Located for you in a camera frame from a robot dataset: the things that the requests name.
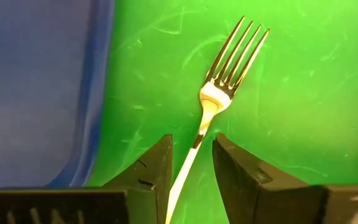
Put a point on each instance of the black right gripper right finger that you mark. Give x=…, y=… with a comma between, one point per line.
x=247, y=180

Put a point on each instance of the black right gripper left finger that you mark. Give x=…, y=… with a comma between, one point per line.
x=149, y=174

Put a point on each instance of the blue plastic tray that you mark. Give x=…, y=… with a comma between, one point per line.
x=36, y=93

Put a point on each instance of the green table mat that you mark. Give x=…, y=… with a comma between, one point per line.
x=291, y=93

